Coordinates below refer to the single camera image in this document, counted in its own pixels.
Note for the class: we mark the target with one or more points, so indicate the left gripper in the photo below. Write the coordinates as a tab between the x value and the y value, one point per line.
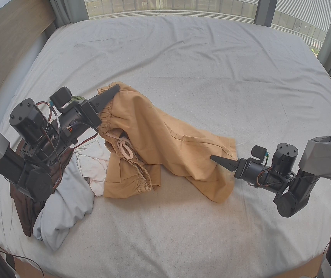
78	120

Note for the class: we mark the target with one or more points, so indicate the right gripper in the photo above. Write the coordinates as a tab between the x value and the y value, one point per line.
255	172

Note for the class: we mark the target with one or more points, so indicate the tan shorts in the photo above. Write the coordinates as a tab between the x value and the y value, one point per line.
159	143

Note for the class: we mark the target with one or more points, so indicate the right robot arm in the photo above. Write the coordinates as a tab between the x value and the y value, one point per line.
324	155

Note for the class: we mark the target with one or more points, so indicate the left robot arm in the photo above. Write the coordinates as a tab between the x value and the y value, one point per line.
28	120

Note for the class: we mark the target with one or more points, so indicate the green garment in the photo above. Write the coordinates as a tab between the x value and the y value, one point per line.
78	98

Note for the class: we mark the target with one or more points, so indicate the white garment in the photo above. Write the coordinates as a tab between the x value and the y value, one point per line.
93	166

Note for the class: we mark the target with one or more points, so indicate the pale grey garment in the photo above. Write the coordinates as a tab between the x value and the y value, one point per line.
64	213

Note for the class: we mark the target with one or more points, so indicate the brown garment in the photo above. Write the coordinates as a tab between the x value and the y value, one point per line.
23	210

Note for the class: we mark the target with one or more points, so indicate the bed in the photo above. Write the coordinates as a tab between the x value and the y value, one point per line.
211	68

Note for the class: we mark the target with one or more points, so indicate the window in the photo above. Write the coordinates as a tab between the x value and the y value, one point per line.
265	4

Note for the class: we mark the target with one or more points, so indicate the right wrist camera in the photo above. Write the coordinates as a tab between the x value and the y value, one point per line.
258	151

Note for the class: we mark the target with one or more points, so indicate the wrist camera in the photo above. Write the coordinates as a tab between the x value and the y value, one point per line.
62	96
258	151

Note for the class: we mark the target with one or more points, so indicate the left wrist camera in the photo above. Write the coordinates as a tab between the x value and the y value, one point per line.
62	96

